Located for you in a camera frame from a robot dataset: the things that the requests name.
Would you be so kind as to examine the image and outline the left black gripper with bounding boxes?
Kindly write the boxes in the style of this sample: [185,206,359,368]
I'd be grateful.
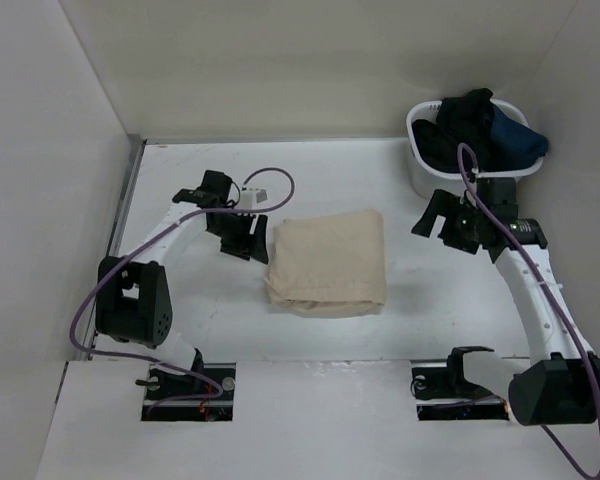
[209,210,268,264]

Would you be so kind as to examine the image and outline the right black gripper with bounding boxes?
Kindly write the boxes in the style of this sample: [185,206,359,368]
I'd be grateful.
[411,189,488,255]

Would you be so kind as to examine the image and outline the beige trousers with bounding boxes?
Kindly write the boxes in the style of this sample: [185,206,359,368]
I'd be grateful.
[265,209,388,318]

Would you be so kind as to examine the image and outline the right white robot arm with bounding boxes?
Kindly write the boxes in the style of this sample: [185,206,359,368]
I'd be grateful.
[412,178,600,426]

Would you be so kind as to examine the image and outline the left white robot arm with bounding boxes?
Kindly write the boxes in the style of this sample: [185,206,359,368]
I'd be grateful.
[95,170,269,399]

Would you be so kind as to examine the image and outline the white laundry basket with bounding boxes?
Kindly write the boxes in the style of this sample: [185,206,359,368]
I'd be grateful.
[405,99,544,199]

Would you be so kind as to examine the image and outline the black garment in basket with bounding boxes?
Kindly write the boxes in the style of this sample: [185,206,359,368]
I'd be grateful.
[412,88,496,173]

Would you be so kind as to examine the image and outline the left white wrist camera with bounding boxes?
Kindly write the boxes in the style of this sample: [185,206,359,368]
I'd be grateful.
[236,187,268,210]

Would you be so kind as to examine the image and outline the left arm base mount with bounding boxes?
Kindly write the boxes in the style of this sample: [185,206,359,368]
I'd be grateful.
[135,363,237,423]

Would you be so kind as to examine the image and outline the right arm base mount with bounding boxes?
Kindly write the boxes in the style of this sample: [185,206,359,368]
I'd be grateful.
[410,346,509,421]

